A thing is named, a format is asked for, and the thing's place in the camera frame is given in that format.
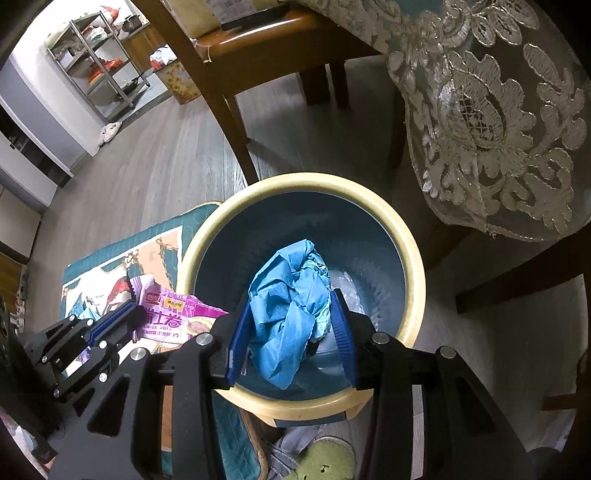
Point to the purple snack packet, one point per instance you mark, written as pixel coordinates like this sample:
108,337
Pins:
171,318

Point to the blue plastic bag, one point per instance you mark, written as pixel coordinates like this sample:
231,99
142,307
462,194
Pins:
286,314

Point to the teal and orange printed mat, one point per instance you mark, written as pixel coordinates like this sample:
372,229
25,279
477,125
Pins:
101,263

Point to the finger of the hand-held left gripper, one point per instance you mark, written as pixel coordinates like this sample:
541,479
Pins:
94,364
115,321

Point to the lace embroidered tablecloth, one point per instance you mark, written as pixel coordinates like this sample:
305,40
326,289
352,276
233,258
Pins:
485,115

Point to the person's jeans leg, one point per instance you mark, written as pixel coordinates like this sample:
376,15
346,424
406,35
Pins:
286,454

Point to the metal shelf rack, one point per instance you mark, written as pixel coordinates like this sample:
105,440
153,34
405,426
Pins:
106,64

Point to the clear plastic wrapper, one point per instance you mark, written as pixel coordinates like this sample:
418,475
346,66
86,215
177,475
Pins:
346,290

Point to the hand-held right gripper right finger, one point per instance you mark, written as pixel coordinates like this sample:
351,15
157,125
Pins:
344,341

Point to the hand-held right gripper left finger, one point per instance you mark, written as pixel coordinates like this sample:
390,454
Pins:
238,350

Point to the white slippers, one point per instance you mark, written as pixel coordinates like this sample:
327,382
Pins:
110,133

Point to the floral patterned basket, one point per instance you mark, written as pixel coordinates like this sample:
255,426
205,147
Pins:
182,83

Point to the green slipper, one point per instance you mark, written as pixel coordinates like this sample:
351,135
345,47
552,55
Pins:
325,461

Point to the blue bin with cream rim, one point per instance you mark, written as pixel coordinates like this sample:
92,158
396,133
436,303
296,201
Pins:
300,221

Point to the brown wooden chair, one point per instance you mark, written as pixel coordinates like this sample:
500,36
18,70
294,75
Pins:
221,78

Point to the dark wooden table frame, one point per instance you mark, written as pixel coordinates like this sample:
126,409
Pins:
508,277

